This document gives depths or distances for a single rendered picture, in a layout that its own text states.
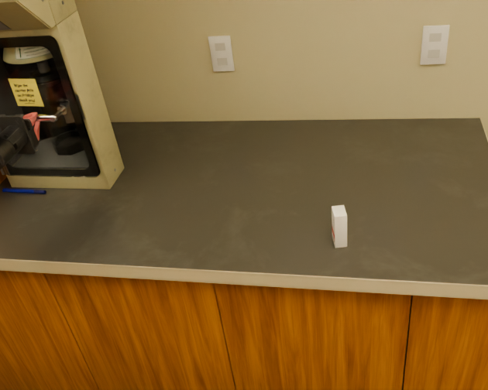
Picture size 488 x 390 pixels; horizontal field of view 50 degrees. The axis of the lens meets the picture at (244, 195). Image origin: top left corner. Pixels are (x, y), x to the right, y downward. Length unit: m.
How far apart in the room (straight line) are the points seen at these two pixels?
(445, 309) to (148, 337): 0.76
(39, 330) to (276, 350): 0.69
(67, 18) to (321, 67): 0.75
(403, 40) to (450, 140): 0.32
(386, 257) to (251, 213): 0.35
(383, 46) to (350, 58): 0.10
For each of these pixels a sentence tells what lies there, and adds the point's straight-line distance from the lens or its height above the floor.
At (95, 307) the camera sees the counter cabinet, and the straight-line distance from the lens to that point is 1.47.
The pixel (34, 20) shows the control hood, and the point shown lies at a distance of 1.31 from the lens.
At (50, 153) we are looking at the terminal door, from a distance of 1.53.
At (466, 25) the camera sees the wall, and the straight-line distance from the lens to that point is 1.65.
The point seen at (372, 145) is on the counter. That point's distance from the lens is 1.57.
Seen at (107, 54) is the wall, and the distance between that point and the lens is 1.84.
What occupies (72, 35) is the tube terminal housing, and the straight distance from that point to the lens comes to 1.40.
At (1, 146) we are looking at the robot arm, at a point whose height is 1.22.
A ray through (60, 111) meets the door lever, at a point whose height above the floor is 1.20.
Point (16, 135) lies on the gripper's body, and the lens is 1.33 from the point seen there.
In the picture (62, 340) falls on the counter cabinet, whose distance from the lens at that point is 1.65.
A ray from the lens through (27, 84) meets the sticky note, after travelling 1.45.
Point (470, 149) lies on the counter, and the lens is 1.57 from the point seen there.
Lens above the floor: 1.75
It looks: 36 degrees down
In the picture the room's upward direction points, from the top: 8 degrees counter-clockwise
